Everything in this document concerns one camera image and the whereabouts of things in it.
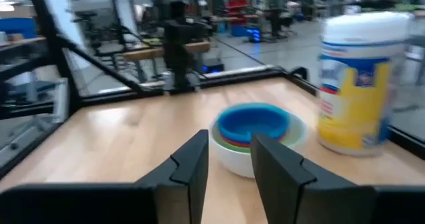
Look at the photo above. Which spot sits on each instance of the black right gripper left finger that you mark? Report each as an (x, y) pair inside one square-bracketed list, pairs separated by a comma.
[(186, 177)]

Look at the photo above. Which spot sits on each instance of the blue background panel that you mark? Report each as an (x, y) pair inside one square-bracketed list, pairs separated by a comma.
[(18, 28)]

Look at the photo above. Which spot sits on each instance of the small green plastic bowl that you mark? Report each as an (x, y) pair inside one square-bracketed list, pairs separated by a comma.
[(223, 145)]

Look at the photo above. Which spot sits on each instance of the large white bowl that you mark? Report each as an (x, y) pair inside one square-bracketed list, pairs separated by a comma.
[(232, 164)]

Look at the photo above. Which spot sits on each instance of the red background shelf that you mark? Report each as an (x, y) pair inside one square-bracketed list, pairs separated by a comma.
[(237, 9)]

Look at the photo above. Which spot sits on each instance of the small dark blue plastic bowl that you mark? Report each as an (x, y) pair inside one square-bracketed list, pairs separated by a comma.
[(229, 137)]

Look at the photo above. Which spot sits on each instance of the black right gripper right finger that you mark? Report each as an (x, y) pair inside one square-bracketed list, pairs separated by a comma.
[(282, 180)]

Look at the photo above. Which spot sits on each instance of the yellow white wipes canister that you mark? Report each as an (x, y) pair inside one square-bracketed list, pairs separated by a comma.
[(358, 91)]

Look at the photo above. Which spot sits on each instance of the small red plastic bowl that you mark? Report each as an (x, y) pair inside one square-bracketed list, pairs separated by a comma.
[(236, 143)]

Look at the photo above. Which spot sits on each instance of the wooden background table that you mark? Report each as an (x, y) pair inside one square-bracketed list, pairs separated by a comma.
[(146, 54)]

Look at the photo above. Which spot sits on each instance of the small teal plastic bowl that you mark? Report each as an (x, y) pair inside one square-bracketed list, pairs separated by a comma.
[(252, 124)]

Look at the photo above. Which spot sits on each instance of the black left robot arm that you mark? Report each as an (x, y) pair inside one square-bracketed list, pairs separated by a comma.
[(179, 41)]

